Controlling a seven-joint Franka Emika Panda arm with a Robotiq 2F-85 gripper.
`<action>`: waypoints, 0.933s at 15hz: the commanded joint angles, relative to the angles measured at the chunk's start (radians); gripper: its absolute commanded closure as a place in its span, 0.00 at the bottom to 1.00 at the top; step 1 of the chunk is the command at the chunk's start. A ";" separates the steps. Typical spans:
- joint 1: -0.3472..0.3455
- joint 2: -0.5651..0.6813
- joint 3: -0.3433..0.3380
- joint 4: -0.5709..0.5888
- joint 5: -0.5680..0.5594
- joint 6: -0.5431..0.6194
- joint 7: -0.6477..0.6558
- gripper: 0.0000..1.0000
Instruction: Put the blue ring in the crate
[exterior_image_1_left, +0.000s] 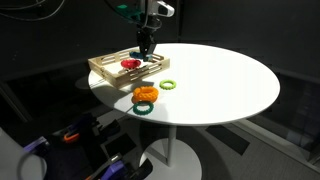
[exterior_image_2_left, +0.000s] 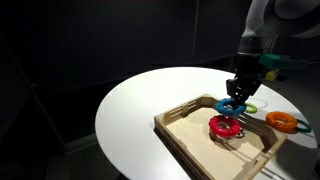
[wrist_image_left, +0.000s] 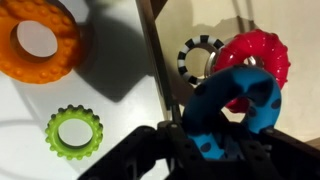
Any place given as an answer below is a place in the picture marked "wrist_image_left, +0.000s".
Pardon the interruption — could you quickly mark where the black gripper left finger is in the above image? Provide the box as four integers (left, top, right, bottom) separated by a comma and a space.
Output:
77, 120, 201, 180

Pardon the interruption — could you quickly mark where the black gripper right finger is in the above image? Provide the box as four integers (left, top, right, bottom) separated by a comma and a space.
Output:
229, 125, 320, 180

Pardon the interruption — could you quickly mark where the blue dotted toy ring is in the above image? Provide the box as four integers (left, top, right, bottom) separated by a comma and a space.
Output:
181, 64, 283, 161

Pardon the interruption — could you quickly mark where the light green knobbed ring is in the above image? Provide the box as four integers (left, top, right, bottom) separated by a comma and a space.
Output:
44, 104, 105, 161

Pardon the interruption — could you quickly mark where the black white striped ring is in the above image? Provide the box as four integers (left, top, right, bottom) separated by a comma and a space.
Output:
176, 34, 226, 86

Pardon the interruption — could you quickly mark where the red bumpy toy ring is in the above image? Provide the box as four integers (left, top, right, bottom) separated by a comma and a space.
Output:
213, 28, 292, 114

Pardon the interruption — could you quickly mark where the orange bumpy toy ring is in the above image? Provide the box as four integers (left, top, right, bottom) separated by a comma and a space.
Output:
0, 0, 82, 85

